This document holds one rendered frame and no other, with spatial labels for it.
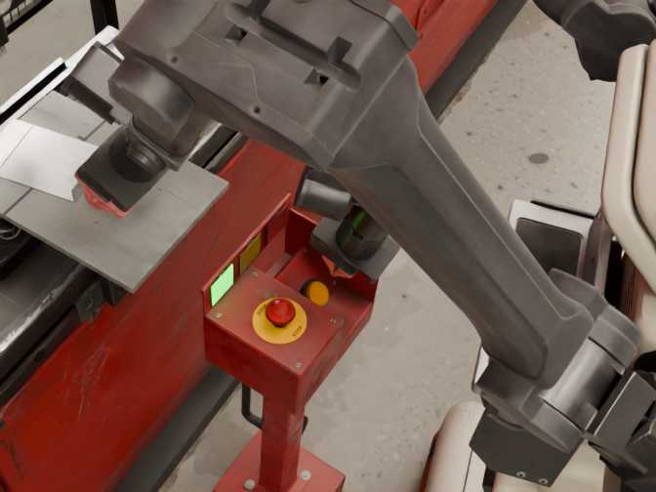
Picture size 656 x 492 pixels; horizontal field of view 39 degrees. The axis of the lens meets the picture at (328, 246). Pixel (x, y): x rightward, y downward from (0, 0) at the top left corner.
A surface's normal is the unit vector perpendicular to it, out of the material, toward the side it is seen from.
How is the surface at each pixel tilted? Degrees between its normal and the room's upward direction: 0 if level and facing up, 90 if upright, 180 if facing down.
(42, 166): 0
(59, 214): 0
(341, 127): 68
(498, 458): 90
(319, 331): 0
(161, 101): 51
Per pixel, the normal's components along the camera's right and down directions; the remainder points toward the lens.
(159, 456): 0.08, -0.59
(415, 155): 0.65, 0.36
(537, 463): -0.28, 0.76
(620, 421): 0.40, 0.14
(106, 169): 0.50, -0.27
